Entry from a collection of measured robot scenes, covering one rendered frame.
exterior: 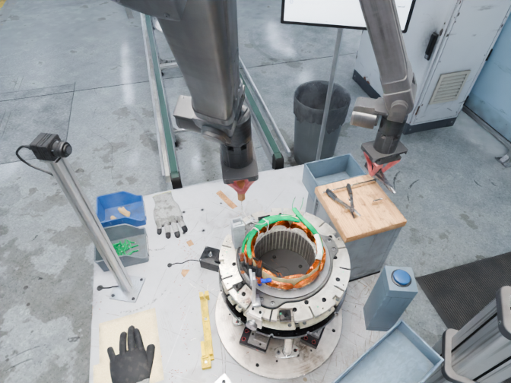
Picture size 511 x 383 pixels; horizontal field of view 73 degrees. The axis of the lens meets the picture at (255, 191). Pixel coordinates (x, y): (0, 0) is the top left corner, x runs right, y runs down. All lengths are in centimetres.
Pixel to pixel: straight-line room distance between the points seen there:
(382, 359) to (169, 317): 63
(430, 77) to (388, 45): 222
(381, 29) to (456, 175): 234
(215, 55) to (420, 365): 78
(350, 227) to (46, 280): 187
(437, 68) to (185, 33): 276
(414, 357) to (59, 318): 181
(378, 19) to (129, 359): 103
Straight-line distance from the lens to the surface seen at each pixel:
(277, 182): 148
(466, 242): 260
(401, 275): 97
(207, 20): 26
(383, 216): 104
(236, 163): 62
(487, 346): 92
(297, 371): 107
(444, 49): 291
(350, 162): 122
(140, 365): 112
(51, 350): 218
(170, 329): 115
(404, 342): 92
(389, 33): 77
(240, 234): 84
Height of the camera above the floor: 183
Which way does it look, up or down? 47 degrees down
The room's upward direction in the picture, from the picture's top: straight up
